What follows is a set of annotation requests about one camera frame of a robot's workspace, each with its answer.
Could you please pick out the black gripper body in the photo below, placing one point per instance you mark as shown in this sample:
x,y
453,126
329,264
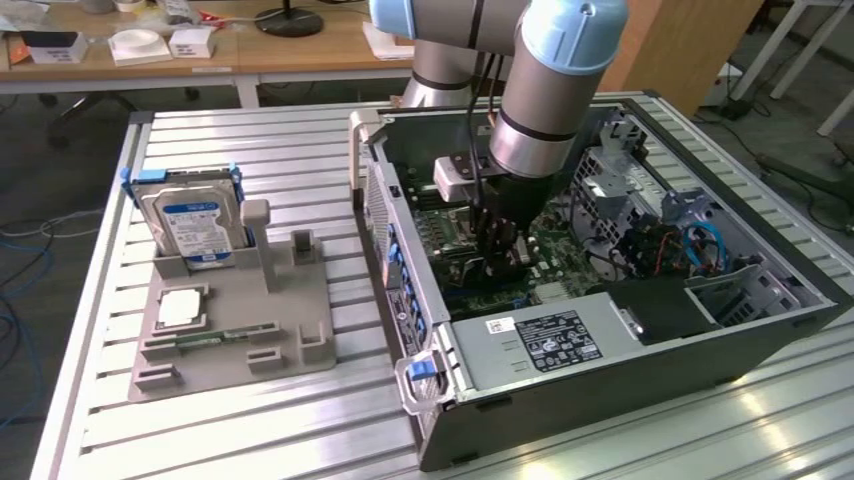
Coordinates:
x,y
524,200

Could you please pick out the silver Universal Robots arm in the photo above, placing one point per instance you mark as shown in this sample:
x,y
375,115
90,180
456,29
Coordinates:
x,y
548,100

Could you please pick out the CPU socket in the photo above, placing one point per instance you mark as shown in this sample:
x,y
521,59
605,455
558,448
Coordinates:
x,y
464,227

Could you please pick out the green motherboard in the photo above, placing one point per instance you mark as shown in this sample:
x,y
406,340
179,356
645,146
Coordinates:
x,y
561,250

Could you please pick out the metal drive cage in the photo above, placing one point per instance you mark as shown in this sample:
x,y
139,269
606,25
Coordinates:
x,y
614,185

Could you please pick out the grey power supply unit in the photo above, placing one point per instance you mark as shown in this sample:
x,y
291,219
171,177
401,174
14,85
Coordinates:
x,y
534,345

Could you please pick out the open black PC case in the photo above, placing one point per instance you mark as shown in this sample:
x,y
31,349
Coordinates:
x,y
601,370

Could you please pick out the grey disk bay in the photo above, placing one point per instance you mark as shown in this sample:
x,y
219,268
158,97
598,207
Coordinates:
x,y
741,295

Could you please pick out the white flat box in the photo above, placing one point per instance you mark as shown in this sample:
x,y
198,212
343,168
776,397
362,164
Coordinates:
x,y
387,47

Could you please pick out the wooden cabinet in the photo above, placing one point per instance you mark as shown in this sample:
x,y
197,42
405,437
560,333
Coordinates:
x,y
681,50

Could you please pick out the black floor stand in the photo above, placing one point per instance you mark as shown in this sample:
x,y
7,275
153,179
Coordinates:
x,y
808,170

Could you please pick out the wooden desk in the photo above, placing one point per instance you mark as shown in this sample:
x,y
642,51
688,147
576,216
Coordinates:
x,y
301,55

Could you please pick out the grey parts rack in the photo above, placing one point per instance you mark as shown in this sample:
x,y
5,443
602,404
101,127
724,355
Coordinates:
x,y
234,360

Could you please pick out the hard disk in blue caddy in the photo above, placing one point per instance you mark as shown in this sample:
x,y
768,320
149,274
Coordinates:
x,y
190,227

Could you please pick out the green RAM stick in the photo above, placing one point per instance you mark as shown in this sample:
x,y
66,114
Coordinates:
x,y
214,336

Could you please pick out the silver CPU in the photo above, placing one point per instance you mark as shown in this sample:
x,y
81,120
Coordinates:
x,y
181,307

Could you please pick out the black round monitor base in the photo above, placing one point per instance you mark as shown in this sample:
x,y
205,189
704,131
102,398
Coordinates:
x,y
289,22

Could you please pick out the small white carton box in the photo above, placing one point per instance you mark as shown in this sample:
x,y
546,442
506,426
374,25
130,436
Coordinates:
x,y
193,44

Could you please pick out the white round plastic holder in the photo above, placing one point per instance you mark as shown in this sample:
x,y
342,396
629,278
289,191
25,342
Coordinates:
x,y
139,47

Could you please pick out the white box with black lid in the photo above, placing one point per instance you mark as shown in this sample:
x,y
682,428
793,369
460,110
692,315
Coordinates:
x,y
57,47

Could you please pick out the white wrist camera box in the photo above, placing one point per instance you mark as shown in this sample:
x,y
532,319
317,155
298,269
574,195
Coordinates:
x,y
454,180

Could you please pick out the white table frame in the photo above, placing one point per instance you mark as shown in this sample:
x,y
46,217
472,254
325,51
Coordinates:
x,y
788,45

